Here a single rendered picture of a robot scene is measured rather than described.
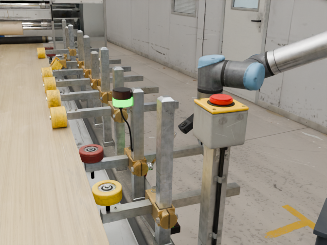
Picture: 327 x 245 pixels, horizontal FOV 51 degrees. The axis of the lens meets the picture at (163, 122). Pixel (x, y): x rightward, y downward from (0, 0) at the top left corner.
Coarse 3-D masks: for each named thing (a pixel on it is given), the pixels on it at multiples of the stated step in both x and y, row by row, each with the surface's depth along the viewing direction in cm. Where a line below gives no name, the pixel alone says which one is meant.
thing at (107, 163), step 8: (200, 144) 129; (144, 152) 122; (152, 152) 122; (176, 152) 124; (184, 152) 125; (192, 152) 127; (200, 152) 128; (104, 160) 116; (112, 160) 116; (120, 160) 117; (152, 160) 122; (88, 168) 114; (96, 168) 115; (104, 168) 116
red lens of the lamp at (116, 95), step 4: (112, 92) 105; (116, 92) 104; (120, 92) 103; (124, 92) 103; (128, 92) 104; (112, 96) 106; (116, 96) 104; (120, 96) 104; (124, 96) 104; (128, 96) 105
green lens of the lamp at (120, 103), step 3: (114, 99) 105; (129, 99) 105; (114, 102) 105; (117, 102) 105; (120, 102) 104; (123, 102) 104; (126, 102) 105; (129, 102) 106; (114, 105) 106; (117, 105) 105; (120, 105) 105; (123, 105) 105; (126, 105) 105; (129, 105) 106
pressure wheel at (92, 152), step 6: (90, 144) 116; (96, 144) 117; (84, 150) 113; (90, 150) 112; (96, 150) 113; (102, 150) 113; (84, 156) 110; (90, 156) 110; (96, 156) 111; (102, 156) 113; (84, 162) 111; (90, 162) 111
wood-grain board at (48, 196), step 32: (0, 64) 239; (32, 64) 241; (0, 96) 168; (32, 96) 169; (0, 128) 130; (32, 128) 131; (64, 128) 131; (0, 160) 106; (32, 160) 106; (64, 160) 107; (0, 192) 89; (32, 192) 90; (64, 192) 90; (0, 224) 77; (32, 224) 78; (64, 224) 78; (96, 224) 78
